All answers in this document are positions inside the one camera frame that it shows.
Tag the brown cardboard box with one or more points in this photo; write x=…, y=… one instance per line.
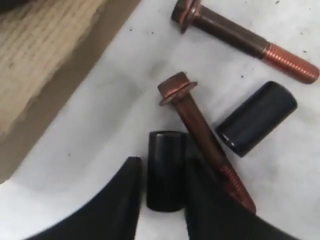
x=42, y=65

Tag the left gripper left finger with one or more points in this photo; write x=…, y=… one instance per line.
x=100, y=210

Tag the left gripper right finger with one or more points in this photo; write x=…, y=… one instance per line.
x=220, y=217

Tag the copper flange bolt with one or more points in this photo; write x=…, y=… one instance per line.
x=240, y=40
x=200, y=132

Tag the black cylindrical sleeve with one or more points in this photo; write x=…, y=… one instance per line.
x=255, y=120
x=165, y=172

